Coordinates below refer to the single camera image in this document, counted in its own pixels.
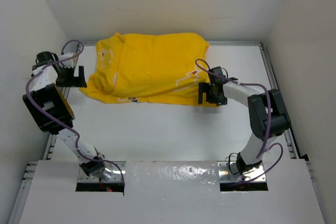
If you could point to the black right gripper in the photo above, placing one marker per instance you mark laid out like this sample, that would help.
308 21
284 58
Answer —
205 87

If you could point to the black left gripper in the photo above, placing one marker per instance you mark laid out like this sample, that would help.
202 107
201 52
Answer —
74 81

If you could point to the yellow pillowcase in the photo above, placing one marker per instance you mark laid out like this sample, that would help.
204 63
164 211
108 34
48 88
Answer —
148 69

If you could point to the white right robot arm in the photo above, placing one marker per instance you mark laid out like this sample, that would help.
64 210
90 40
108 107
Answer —
268 116

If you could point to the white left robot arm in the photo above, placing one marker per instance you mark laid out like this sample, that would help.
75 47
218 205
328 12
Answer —
51 111

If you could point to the white front cover board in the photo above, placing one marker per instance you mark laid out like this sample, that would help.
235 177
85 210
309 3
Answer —
171 192

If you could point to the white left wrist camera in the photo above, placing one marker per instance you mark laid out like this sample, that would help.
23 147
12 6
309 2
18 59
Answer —
67 60

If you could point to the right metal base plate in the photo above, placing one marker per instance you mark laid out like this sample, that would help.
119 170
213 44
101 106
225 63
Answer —
254 175

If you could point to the metal base plate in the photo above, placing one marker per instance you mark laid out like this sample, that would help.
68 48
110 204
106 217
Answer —
107 172
254 175

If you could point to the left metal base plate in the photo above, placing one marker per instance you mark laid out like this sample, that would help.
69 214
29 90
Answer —
107 172

